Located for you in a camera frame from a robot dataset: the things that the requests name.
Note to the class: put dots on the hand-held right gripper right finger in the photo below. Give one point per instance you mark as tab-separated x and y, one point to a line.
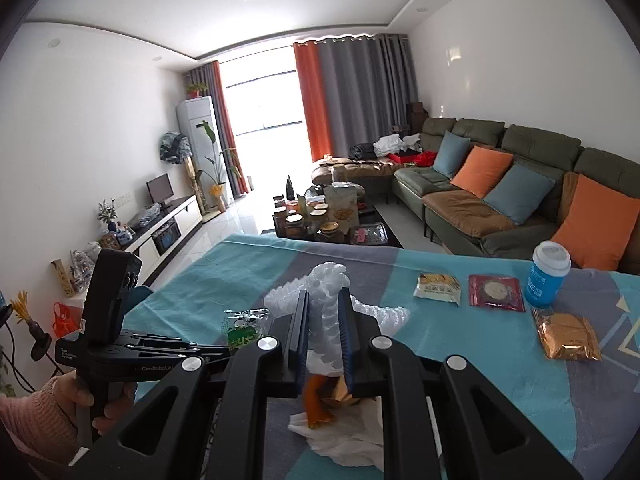
345	330

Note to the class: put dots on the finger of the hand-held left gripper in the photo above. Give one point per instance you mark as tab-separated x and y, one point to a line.
170	344

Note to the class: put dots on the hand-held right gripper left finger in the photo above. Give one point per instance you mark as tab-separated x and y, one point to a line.
300	330

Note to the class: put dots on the white foam wrap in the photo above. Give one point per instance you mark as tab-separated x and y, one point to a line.
325	280

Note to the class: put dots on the green clear snack wrapper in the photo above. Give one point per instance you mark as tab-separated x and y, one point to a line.
242	332

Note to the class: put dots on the orange wrapper piece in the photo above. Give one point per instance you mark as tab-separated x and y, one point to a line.
315	405

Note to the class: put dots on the white tissue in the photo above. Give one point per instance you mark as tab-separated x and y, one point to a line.
340	445

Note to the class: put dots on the person's left hand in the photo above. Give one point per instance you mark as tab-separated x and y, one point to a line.
117	410

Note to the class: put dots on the clear bag of packets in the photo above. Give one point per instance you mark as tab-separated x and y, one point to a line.
82	265

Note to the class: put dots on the yellow patterned box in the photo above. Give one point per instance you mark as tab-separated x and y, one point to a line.
62	277

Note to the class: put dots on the orange bag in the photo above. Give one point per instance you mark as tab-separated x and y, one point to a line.
67	320

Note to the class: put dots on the small plant in vase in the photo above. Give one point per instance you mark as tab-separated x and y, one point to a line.
107	210

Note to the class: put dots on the clear plastic bag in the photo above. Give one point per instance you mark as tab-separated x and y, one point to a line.
148	215

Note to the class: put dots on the yellow dried flowers vase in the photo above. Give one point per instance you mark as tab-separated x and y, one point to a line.
22	305

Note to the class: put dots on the white black TV cabinet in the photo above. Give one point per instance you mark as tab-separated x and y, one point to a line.
185	215

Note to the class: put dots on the pink lidded snack tray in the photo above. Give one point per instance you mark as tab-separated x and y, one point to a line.
370	235

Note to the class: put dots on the yellow white snack packet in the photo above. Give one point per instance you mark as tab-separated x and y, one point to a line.
437	287

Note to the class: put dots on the black monitor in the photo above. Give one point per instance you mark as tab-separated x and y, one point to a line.
159	189

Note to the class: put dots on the group of lidded jars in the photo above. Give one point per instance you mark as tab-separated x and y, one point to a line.
295	225

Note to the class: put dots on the dark coffee table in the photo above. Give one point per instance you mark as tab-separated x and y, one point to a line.
382	217

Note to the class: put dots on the paper snack bag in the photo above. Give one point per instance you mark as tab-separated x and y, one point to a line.
340	205

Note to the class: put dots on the yellow flower vase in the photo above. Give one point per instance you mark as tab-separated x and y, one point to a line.
219	192

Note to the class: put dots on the dark cone bottle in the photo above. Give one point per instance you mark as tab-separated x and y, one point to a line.
290	190

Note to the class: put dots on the teal grey printed blanket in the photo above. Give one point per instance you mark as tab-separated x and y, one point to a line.
475	385

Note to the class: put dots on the blue patterned cloth cover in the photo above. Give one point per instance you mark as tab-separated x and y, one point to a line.
175	145

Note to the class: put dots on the red snack packet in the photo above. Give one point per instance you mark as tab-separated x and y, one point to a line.
495	292

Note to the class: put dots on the brown chaise seat pad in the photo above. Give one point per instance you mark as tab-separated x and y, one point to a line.
350	170

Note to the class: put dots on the brown sofa seat pad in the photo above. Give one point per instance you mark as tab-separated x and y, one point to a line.
465	212

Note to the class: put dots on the tall leafy plant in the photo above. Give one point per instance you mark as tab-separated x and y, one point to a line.
209	132

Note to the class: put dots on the white standing air conditioner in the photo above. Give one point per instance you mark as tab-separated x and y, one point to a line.
197	125

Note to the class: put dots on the black bag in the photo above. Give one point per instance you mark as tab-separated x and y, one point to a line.
362	151

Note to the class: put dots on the red cloth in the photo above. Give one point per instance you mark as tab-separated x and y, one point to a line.
425	159

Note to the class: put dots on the white clothes pile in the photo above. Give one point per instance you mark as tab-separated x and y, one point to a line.
390	145

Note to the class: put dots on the grey and orange curtain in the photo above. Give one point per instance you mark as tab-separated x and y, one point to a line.
350	100
222	110

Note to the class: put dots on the blue cup white lid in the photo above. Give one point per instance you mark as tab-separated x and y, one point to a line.
542	285

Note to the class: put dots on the blue cushion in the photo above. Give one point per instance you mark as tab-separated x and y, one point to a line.
520	195
450	155

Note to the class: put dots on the small green potted plant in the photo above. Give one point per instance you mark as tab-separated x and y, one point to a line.
196	91

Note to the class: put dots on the orange cushion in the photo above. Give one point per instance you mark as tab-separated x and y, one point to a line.
595	225
480	172

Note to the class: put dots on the gold foil packet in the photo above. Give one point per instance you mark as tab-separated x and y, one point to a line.
565	335

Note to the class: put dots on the brown wooden box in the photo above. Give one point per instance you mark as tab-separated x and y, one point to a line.
416	115

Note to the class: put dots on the large window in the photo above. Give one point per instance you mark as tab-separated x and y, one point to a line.
265	100

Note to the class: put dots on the green sofa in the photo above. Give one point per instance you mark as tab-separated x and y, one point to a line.
540	145

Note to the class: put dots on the white wall socket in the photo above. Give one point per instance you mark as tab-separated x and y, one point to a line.
123	198

